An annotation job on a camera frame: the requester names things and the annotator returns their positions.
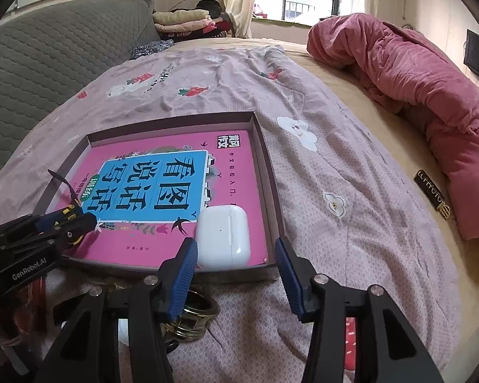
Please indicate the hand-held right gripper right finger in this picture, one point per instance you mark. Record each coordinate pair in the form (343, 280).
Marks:
(289, 281)

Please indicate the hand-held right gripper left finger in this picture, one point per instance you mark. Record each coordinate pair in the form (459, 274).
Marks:
(183, 275)

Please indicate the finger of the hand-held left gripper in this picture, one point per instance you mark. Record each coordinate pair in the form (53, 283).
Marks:
(50, 223)
(78, 227)

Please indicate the black and yellow watch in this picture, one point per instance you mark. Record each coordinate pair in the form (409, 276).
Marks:
(68, 209)

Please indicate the gold door knob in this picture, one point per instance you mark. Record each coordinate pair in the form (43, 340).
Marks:
(197, 313)

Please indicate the white earbuds case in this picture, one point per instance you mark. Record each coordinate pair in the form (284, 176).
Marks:
(221, 239)

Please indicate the shallow brown cardboard box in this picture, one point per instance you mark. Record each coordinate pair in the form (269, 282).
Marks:
(273, 191)

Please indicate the pink strawberry print blanket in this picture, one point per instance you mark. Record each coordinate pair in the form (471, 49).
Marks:
(343, 175)

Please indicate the pink and blue book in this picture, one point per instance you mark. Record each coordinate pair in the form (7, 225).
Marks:
(239, 167)

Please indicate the grey quilted headboard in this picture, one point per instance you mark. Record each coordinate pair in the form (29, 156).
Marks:
(52, 60)

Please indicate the dark floral cloth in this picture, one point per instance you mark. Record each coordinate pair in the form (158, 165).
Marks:
(151, 48)

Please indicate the stack of folded clothes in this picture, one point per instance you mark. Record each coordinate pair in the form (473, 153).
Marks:
(183, 22)

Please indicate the pink quilt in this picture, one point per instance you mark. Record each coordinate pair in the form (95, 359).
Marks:
(415, 79)

